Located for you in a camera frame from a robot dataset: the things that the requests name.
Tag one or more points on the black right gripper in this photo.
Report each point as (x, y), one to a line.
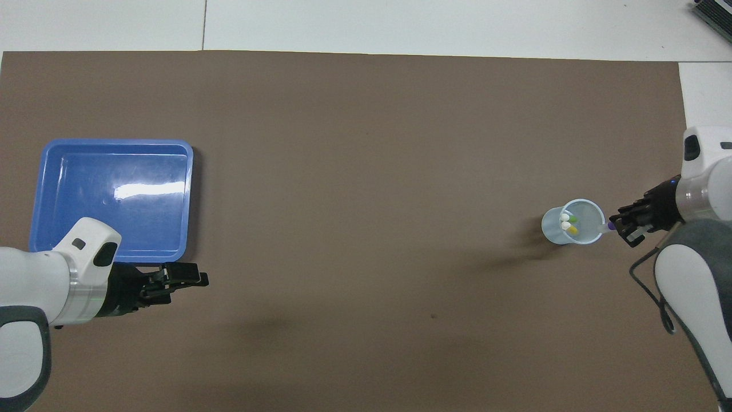
(663, 209)

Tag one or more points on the blue plastic tray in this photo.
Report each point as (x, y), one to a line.
(137, 171)

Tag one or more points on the clear plastic cup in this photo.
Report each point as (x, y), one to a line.
(552, 229)

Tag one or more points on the green highlighter pen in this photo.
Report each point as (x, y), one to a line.
(571, 219)

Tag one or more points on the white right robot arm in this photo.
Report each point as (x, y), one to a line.
(697, 269)

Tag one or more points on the yellow highlighter pen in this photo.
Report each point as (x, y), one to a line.
(570, 229)

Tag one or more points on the purple highlighter pen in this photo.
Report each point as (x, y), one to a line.
(609, 227)

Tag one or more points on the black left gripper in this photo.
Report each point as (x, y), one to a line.
(123, 292)

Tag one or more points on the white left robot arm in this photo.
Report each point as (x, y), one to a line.
(34, 286)

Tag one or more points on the brown table mat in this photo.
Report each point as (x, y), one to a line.
(366, 171)

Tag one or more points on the grey ribbed device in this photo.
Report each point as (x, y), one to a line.
(715, 12)

